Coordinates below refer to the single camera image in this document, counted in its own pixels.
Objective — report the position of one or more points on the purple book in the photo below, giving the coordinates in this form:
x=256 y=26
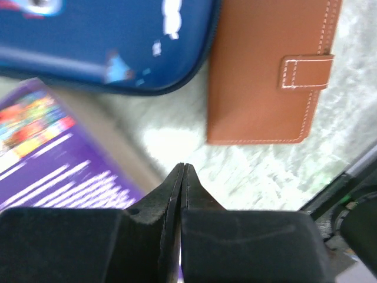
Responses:
x=48 y=160

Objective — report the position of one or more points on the brown leather wallet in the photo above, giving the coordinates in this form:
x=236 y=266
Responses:
x=268 y=64

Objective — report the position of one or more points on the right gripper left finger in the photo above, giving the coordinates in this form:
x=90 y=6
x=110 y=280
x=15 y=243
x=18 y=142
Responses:
x=137 y=244

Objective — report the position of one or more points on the blue shark pencil case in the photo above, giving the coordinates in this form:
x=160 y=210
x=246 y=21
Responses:
x=140 y=48

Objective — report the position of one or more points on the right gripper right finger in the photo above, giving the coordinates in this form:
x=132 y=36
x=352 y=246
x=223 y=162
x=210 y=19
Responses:
x=220 y=245

